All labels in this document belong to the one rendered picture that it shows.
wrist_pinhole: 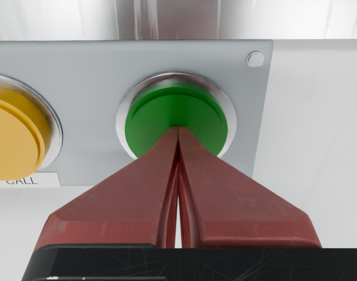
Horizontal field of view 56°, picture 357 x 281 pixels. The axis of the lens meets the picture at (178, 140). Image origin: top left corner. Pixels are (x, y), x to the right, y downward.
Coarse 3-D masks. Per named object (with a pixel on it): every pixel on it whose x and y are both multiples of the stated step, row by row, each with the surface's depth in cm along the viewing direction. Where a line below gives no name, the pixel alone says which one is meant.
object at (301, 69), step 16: (288, 48) 22; (304, 48) 22; (320, 48) 22; (336, 48) 22; (352, 48) 22; (272, 64) 23; (288, 64) 23; (304, 64) 23; (320, 64) 23; (336, 64) 23; (352, 64) 23; (272, 80) 23; (288, 80) 23; (304, 80) 23; (320, 80) 23; (336, 80) 23; (352, 80) 23; (272, 96) 24; (288, 96) 24; (304, 96) 24; (320, 96) 24; (336, 96) 24; (352, 96) 24
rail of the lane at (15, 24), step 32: (0, 0) 11; (32, 0) 11; (64, 0) 11; (96, 0) 11; (128, 0) 11; (160, 0) 11; (192, 0) 11; (224, 0) 11; (256, 0) 11; (288, 0) 11; (320, 0) 11; (352, 0) 11; (0, 32) 11; (32, 32) 11; (64, 32) 11; (96, 32) 11; (128, 32) 11; (160, 32) 11; (192, 32) 11; (224, 32) 11; (256, 32) 11; (288, 32) 11; (320, 32) 11; (352, 32) 11
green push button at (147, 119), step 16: (144, 96) 12; (160, 96) 12; (176, 96) 12; (192, 96) 12; (208, 96) 12; (128, 112) 13; (144, 112) 12; (160, 112) 12; (176, 112) 12; (192, 112) 12; (208, 112) 12; (128, 128) 13; (144, 128) 13; (160, 128) 13; (192, 128) 13; (208, 128) 13; (224, 128) 13; (128, 144) 13; (144, 144) 13; (208, 144) 13
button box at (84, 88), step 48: (0, 48) 12; (48, 48) 12; (96, 48) 12; (144, 48) 12; (192, 48) 12; (240, 48) 12; (48, 96) 13; (96, 96) 13; (240, 96) 13; (96, 144) 14; (240, 144) 14
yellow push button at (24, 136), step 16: (0, 96) 12; (16, 96) 12; (0, 112) 12; (16, 112) 12; (32, 112) 12; (0, 128) 12; (16, 128) 12; (32, 128) 12; (48, 128) 13; (0, 144) 13; (16, 144) 13; (32, 144) 13; (48, 144) 13; (0, 160) 13; (16, 160) 13; (32, 160) 13; (0, 176) 14; (16, 176) 14
